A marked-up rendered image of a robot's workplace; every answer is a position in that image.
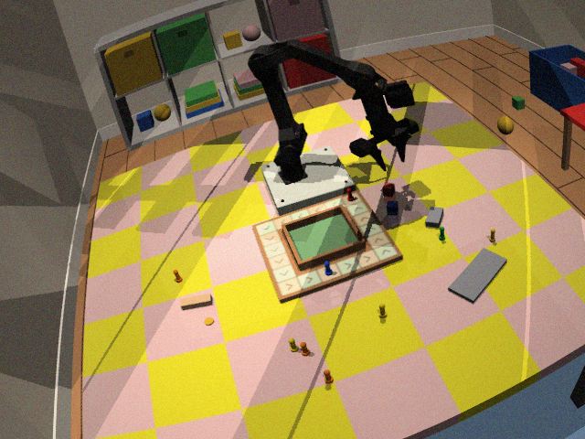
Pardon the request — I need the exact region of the dark blue die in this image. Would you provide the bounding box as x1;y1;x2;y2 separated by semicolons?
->
387;201;399;215

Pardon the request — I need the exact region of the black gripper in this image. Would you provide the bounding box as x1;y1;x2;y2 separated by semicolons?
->
349;111;420;172

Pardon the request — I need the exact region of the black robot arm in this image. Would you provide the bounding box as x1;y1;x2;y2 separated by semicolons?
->
248;39;415;185

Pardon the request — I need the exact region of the tan rectangular block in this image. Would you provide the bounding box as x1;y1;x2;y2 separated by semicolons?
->
180;294;213;311

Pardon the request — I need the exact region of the red die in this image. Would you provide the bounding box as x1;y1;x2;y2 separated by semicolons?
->
382;182;396;198

